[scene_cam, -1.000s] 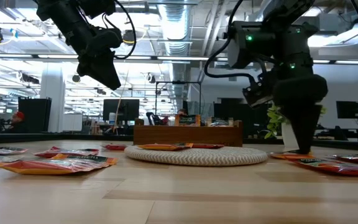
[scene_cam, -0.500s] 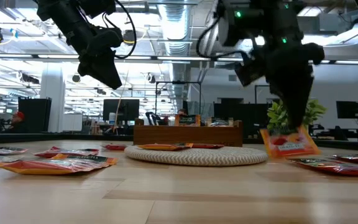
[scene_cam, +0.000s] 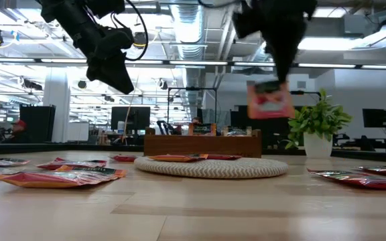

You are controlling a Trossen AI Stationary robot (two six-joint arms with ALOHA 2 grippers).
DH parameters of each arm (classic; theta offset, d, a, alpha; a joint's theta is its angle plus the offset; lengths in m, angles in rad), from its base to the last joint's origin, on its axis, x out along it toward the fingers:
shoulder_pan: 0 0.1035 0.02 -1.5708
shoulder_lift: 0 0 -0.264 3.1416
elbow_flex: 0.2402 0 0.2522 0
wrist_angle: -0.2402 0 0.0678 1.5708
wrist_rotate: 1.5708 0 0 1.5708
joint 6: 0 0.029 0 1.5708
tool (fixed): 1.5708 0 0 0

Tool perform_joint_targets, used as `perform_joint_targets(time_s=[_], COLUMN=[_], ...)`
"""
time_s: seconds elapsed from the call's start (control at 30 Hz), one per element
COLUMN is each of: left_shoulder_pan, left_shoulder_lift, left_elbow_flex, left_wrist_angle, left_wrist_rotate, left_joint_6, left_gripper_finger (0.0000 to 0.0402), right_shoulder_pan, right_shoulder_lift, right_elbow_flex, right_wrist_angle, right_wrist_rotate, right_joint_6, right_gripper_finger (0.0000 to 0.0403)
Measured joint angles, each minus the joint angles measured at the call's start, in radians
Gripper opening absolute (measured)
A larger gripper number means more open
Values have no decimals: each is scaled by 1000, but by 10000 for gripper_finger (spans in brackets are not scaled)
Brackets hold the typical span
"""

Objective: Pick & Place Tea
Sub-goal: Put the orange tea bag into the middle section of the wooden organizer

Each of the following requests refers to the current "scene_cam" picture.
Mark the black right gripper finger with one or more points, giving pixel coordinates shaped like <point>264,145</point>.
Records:
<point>285,50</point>

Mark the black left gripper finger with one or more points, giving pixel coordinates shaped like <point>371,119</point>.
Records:
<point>117,75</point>

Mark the orange tea bag packet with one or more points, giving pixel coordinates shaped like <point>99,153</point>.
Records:
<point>270,103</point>
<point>202,129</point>
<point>3,161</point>
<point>55,179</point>
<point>178,157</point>

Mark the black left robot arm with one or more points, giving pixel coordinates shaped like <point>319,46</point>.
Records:
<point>65,11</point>

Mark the white bottle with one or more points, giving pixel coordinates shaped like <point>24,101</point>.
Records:
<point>121,127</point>

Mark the white pillar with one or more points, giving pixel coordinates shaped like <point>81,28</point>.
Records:
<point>56,103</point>

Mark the white cabinet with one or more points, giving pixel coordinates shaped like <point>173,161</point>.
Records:
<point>78,131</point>

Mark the green plant in white pot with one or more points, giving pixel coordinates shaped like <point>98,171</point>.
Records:
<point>317,117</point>

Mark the long ceiling light strip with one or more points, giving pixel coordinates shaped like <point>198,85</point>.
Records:
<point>196,62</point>

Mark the person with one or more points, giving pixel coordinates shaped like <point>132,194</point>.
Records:
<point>18,132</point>
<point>196,120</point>

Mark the black tall cabinet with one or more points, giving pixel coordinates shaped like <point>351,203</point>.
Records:
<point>37,123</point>

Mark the brown wooden compartment box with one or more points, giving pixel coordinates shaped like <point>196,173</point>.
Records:
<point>203,145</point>

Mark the black desk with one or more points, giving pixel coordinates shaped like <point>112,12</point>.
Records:
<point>370,144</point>

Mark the round woven beige placemat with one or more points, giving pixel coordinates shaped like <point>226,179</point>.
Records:
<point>213,169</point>

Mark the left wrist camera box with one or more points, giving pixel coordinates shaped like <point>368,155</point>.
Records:
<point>94,70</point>

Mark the black metal frame rig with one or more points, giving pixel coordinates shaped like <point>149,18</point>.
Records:
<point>308,92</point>

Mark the silver ventilation duct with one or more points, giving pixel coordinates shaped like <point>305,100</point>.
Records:
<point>188,30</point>

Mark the black aluminium table frame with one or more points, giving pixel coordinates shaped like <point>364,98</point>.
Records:
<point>62,148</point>

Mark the black wall monitor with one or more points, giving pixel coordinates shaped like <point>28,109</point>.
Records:
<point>375,118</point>

